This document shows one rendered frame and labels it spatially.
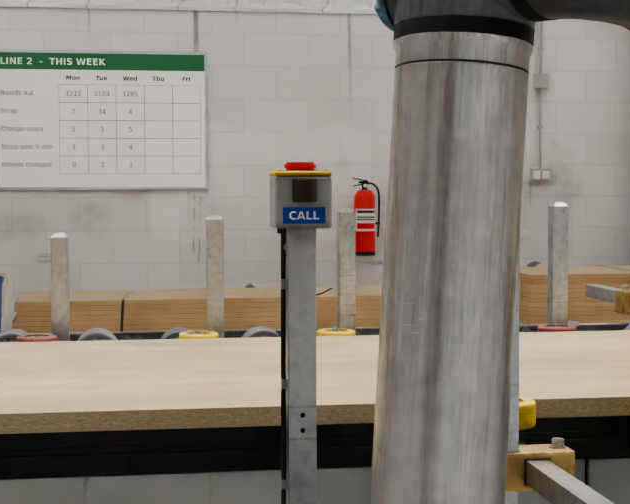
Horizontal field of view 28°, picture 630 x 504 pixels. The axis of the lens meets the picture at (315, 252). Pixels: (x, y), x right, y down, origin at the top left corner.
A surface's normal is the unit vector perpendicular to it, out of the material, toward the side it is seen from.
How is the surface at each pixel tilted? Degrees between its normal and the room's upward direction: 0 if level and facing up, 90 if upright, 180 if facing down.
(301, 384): 90
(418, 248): 84
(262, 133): 90
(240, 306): 90
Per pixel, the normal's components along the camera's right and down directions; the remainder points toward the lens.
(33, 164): 0.15, 0.05
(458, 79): -0.17, -0.03
